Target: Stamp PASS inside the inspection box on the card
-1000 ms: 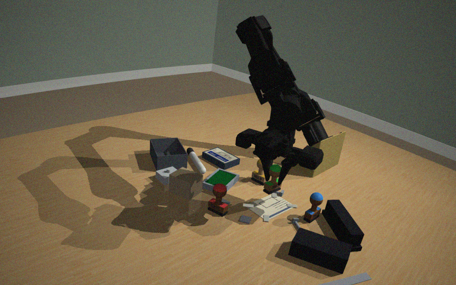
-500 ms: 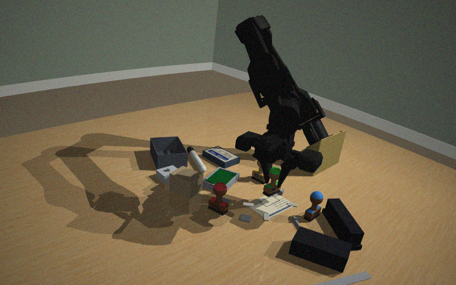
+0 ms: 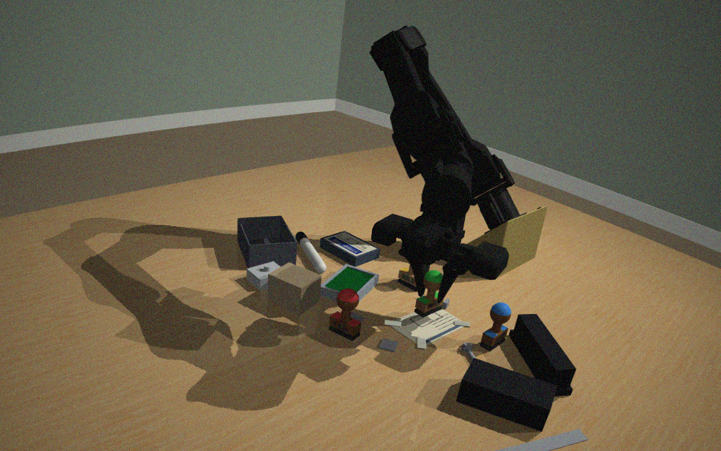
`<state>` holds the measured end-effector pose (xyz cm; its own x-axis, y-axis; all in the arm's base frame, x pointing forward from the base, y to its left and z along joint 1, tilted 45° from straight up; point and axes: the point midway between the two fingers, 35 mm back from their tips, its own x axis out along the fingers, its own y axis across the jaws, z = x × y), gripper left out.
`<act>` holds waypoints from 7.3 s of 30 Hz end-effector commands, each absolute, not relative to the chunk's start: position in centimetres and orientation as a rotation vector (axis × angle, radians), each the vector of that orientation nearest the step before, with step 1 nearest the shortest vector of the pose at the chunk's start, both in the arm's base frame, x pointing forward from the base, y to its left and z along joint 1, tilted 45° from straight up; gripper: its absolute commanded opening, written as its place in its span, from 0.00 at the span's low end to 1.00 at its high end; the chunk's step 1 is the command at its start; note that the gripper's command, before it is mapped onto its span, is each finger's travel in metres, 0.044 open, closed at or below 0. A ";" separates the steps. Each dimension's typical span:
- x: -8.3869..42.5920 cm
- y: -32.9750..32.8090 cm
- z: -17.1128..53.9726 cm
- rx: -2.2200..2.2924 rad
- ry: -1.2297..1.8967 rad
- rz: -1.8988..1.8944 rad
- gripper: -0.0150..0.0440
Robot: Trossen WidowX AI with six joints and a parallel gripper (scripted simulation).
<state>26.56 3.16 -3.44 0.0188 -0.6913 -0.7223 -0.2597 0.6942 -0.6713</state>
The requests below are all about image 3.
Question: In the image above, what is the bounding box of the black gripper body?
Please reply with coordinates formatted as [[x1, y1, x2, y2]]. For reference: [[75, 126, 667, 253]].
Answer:
[[371, 214, 509, 280]]

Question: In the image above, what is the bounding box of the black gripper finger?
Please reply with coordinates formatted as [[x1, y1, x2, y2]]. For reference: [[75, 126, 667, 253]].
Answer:
[[398, 249, 430, 297], [437, 261, 469, 303]]

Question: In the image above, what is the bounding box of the white rounded cylinder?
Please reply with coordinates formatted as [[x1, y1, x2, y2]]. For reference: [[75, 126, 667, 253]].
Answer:
[[296, 231, 326, 273]]

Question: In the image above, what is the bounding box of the rubber stamp with yellow knob handle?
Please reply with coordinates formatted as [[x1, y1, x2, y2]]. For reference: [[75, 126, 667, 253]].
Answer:
[[397, 265, 417, 292]]

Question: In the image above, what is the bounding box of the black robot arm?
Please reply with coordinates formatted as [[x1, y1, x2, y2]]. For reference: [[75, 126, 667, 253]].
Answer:
[[369, 25, 527, 265]]

